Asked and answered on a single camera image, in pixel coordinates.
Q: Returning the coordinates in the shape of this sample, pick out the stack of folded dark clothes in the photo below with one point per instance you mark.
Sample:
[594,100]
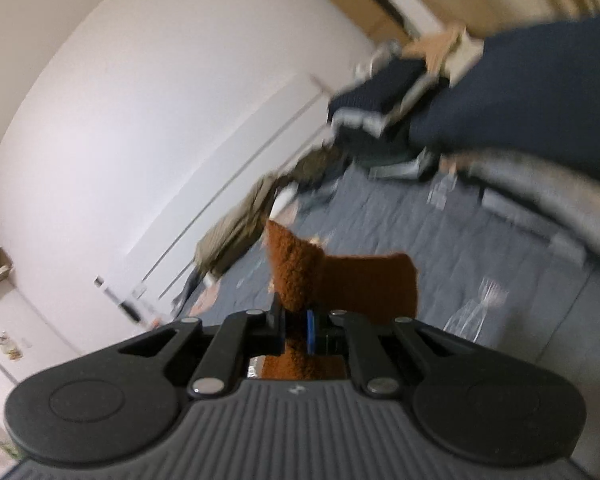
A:
[375,95]

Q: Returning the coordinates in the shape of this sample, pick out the white cloth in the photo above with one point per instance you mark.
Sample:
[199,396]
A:
[285,199]

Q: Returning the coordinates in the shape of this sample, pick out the navy blue garment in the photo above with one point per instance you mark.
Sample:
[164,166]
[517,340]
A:
[530,85]

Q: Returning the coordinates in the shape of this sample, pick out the brown fuzzy garment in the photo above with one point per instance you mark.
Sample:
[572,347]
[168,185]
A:
[350,285]

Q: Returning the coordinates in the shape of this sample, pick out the colourful wall sticker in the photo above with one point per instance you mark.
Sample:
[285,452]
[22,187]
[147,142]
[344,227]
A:
[11,347]

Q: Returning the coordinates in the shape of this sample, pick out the grey garment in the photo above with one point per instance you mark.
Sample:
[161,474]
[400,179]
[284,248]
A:
[545,195]

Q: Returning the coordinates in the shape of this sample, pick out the grey printed blanket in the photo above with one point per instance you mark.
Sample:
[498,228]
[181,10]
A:
[380,220]

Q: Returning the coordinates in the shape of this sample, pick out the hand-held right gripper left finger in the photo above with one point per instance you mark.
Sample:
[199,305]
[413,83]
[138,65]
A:
[281,334]

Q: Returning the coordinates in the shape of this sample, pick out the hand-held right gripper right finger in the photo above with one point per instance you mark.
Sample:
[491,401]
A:
[310,332]

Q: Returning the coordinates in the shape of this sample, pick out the olive green jacket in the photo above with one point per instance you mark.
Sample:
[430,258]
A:
[235,230]

